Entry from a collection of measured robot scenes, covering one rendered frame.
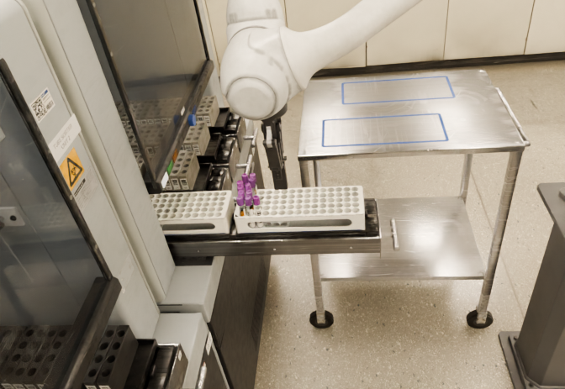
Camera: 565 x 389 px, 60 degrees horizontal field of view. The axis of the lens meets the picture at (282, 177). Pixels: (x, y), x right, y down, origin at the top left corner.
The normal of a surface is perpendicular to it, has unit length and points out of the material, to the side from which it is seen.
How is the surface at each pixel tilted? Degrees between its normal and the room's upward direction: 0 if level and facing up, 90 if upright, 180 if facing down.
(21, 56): 90
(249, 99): 92
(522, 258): 0
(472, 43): 90
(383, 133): 0
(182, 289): 0
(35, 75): 90
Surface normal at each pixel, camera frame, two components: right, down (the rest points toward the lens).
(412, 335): -0.11, -0.78
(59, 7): 0.99, -0.04
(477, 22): -0.08, 0.62
